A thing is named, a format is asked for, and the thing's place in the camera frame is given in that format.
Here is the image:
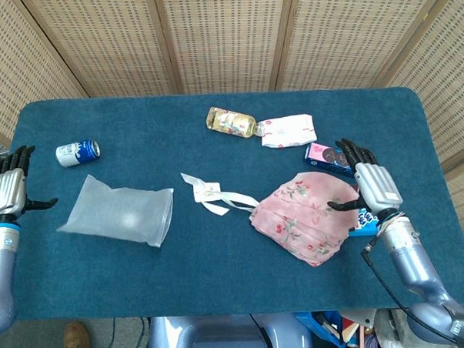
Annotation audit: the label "brown leather shoe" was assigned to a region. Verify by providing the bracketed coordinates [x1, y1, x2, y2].
[62, 320, 95, 348]

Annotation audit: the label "grey-blue robot torso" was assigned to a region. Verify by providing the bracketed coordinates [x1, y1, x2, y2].
[145, 310, 313, 348]

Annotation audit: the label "blue storage bin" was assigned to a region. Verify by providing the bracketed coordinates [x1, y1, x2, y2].
[293, 308, 379, 348]

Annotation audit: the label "blue carpet table mat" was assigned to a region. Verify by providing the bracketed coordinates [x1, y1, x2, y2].
[0, 82, 464, 326]

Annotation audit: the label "woven wicker folding screen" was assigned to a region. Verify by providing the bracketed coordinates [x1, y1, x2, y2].
[0, 0, 464, 269]

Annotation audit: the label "translucent frosted plastic bag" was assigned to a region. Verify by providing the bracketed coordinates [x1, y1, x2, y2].
[53, 169, 178, 253]

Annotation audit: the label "blue white drink can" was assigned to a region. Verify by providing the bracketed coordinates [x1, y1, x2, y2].
[54, 138, 102, 168]

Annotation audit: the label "pink floral clothes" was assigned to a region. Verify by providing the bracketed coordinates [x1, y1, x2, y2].
[247, 169, 363, 270]

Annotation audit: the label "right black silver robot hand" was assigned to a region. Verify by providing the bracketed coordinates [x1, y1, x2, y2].
[324, 136, 405, 217]

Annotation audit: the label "thin floor cables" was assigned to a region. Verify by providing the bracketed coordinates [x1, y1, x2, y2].
[95, 316, 152, 348]

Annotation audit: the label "white ribbon with tag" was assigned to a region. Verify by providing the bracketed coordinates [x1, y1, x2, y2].
[179, 169, 261, 218]

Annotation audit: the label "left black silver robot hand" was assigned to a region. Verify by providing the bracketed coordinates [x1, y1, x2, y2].
[0, 144, 60, 223]

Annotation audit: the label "crumpled white plastic sheet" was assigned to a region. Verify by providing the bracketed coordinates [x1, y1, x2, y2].
[374, 308, 418, 348]

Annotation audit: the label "blue pink sandwich cookie box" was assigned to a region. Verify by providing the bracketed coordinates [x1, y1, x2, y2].
[302, 140, 357, 180]

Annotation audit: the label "white pink-print tissue pack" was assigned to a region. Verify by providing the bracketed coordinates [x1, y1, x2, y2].
[258, 113, 317, 149]

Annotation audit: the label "blue chocolate chip cookie box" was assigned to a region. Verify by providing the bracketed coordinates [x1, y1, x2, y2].
[347, 208, 382, 238]

